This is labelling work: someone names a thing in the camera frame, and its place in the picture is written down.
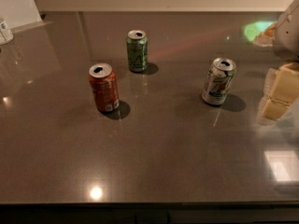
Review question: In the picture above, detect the silver green 7up can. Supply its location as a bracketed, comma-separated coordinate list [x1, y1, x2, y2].
[202, 58, 236, 105]

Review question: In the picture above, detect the green soda can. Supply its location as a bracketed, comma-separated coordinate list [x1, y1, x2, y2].
[126, 30, 148, 73]

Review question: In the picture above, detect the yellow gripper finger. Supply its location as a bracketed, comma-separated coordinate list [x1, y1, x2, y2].
[261, 63, 299, 120]
[263, 68, 278, 95]

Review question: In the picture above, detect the red coke can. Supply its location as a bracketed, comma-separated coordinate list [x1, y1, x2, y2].
[89, 63, 120, 113]

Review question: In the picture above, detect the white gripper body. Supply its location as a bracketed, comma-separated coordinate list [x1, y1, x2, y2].
[273, 0, 299, 62]

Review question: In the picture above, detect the white bottle at left edge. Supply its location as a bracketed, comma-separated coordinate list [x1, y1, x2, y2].
[0, 17, 14, 45]

